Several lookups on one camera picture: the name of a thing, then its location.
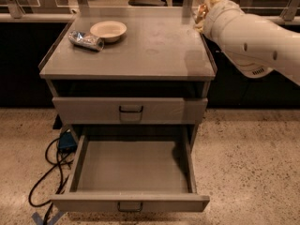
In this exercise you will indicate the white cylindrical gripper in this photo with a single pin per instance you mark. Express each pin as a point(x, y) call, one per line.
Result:
point(213, 19)

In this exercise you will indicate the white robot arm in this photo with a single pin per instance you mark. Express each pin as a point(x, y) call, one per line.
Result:
point(255, 45)

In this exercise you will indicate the grey metal drawer cabinet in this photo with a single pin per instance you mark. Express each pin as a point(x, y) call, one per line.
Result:
point(159, 56)

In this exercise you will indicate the closed grey upper drawer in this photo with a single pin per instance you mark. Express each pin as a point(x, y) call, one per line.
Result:
point(129, 110)

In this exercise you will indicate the open grey middle drawer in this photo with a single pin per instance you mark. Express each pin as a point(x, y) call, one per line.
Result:
point(120, 176)

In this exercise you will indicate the black office chair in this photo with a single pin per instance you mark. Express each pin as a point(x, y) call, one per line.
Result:
point(148, 3)

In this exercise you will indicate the blue power adapter box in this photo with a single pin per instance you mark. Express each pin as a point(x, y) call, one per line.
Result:
point(66, 143)

